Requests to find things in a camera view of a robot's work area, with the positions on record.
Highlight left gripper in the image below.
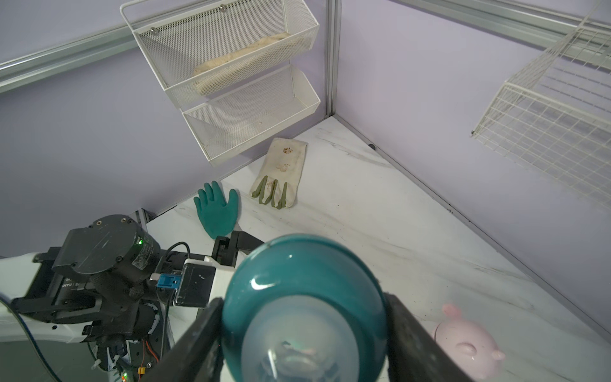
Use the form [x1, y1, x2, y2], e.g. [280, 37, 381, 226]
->
[211, 231, 263, 267]

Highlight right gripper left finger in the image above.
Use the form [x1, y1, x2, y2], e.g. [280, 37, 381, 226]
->
[143, 298, 224, 382]

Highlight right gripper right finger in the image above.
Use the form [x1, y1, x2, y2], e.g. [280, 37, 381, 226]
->
[384, 293, 471, 382]

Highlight teal nipple collar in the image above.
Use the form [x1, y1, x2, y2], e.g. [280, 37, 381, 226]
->
[222, 234, 388, 381]

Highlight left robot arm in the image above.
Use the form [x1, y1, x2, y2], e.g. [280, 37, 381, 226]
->
[1, 215, 261, 381]

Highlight green rubber glove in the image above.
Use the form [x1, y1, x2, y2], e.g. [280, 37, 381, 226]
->
[193, 181, 240, 240]

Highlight pink bottle cap centre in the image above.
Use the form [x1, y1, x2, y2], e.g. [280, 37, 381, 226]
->
[432, 303, 506, 380]

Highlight beige glove on table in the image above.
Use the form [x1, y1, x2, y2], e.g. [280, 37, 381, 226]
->
[250, 138, 307, 209]

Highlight white mesh lower shelf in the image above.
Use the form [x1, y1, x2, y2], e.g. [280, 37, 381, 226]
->
[182, 65, 321, 166]

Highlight white mesh shelf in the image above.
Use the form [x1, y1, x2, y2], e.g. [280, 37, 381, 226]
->
[182, 65, 321, 166]
[119, 1, 320, 110]

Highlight beige cloth glove in shelf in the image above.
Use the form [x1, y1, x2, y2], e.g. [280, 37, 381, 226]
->
[192, 32, 292, 94]

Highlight white mesh upper shelf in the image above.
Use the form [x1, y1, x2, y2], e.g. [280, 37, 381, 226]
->
[119, 1, 320, 110]

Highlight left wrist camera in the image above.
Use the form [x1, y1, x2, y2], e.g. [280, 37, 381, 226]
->
[150, 257, 235, 308]

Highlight white wire wall basket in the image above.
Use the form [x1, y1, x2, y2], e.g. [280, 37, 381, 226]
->
[471, 1, 610, 209]

